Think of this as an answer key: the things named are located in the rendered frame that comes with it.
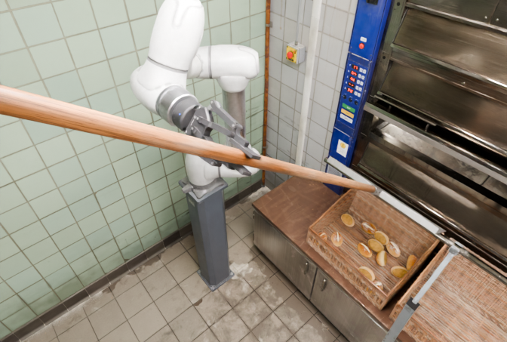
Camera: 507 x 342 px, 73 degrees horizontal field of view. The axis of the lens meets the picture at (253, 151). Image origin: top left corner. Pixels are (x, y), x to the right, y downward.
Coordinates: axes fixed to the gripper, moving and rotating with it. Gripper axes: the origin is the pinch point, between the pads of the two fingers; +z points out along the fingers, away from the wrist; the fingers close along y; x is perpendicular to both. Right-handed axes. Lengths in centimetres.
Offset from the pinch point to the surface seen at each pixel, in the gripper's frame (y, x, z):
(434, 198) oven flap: -8, -155, 14
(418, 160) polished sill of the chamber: -21, -144, -2
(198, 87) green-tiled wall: 7, -95, -124
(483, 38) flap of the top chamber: -74, -102, 2
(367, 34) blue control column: -61, -107, -47
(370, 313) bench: 61, -141, 22
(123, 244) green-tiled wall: 132, -103, -125
